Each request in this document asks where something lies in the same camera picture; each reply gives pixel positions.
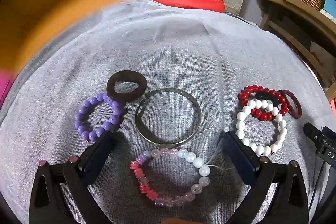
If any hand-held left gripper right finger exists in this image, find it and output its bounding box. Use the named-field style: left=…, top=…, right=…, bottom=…
left=223, top=131, right=310, bottom=224

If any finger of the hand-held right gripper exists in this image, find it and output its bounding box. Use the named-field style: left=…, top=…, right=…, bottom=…
left=303, top=122, right=324, bottom=141

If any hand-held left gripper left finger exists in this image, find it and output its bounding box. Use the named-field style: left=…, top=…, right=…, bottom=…
left=29, top=132, right=116, bottom=224

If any maroon hair tie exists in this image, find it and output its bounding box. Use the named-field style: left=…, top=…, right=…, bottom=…
left=278, top=90, right=302, bottom=119

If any pink and white bead bracelet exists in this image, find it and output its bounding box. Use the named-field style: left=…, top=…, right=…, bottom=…
left=130, top=147, right=212, bottom=207

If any purple bead bracelet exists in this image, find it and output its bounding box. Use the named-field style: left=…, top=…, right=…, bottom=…
left=75, top=93, right=125, bottom=142

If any metal bangle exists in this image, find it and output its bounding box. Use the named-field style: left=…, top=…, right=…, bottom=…
left=134, top=88, right=202, bottom=146

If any red bead bracelet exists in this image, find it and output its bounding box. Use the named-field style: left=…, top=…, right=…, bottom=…
left=238, top=85, right=289, bottom=122

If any brown hair tie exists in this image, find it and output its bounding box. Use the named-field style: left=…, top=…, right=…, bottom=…
left=106, top=70, right=148, bottom=103

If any grey blanket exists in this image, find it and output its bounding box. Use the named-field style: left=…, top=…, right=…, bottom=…
left=0, top=0, right=336, bottom=224

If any pink pillow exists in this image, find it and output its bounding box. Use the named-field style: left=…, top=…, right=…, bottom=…
left=0, top=70, right=15, bottom=106

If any silver insulation mat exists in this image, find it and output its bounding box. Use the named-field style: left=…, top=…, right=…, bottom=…
left=223, top=0, right=246, bottom=16

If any black cable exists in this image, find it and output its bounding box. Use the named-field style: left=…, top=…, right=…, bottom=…
left=308, top=160, right=332, bottom=215

